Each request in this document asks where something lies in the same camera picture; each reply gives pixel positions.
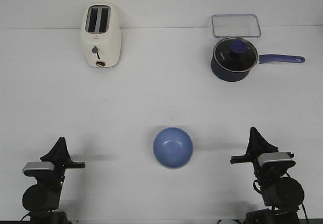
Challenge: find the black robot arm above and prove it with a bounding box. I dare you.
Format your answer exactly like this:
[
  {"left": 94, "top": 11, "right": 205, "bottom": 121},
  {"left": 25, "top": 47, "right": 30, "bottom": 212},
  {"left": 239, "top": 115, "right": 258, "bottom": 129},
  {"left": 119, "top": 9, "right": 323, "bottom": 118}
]
[
  {"left": 22, "top": 137, "right": 85, "bottom": 223},
  {"left": 230, "top": 127, "right": 305, "bottom": 223}
]

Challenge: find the white two-slot toaster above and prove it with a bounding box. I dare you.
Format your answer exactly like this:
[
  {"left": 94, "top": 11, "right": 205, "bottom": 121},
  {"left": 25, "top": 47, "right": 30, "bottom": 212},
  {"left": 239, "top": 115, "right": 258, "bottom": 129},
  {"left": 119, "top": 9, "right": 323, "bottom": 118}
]
[{"left": 80, "top": 2, "right": 122, "bottom": 68}]

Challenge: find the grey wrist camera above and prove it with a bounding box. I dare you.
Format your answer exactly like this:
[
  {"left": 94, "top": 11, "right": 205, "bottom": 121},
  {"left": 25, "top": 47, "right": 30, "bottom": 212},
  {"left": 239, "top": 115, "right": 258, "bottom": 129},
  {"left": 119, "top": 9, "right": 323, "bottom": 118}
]
[
  {"left": 22, "top": 161, "right": 55, "bottom": 177},
  {"left": 257, "top": 152, "right": 296, "bottom": 169}
]

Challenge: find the dark blue saucepan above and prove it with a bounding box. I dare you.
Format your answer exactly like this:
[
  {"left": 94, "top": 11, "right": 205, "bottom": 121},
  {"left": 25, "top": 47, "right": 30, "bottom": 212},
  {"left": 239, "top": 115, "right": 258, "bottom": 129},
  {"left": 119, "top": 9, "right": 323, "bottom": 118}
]
[{"left": 211, "top": 54, "right": 305, "bottom": 82}]

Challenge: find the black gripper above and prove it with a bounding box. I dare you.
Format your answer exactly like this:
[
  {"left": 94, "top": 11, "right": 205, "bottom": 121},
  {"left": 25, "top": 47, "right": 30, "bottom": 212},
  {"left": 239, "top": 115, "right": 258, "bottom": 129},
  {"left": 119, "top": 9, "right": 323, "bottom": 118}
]
[
  {"left": 230, "top": 127, "right": 294, "bottom": 186},
  {"left": 35, "top": 137, "right": 85, "bottom": 191}
]

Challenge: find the blue bowl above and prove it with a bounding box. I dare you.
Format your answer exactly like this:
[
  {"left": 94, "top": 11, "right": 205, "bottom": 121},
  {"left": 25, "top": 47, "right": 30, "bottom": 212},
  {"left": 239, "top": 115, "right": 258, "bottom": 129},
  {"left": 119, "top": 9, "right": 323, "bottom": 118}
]
[{"left": 153, "top": 127, "right": 193, "bottom": 169}]

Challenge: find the glass pot lid blue knob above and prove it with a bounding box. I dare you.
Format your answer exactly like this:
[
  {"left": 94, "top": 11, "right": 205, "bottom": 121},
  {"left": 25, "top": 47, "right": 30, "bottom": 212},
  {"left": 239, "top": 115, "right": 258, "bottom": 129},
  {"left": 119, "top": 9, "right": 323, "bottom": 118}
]
[{"left": 213, "top": 37, "right": 258, "bottom": 66}]

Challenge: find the clear container blue rim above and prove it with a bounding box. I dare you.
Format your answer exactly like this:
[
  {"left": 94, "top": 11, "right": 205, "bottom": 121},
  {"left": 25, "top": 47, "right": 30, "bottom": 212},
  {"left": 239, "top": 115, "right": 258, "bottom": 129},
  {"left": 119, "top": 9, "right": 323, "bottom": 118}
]
[{"left": 211, "top": 14, "right": 261, "bottom": 38}]

